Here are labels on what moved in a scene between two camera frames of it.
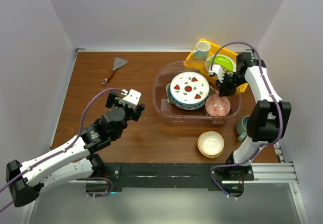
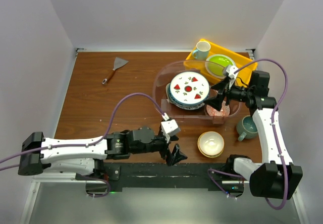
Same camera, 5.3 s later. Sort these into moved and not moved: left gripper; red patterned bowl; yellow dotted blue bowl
Moved: left gripper
Not moved: red patterned bowl; yellow dotted blue bowl
